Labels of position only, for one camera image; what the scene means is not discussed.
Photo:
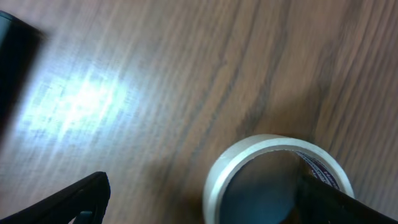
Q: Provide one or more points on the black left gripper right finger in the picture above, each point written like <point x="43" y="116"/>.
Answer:
<point x="317" y="202"/>

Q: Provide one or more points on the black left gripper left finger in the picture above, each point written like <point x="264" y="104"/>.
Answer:
<point x="84" y="201"/>

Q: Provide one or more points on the white tape roll purple print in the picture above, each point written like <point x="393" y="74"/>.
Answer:
<point x="323" y="166"/>

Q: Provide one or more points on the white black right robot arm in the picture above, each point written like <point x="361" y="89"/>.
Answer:
<point x="20" y="42"/>

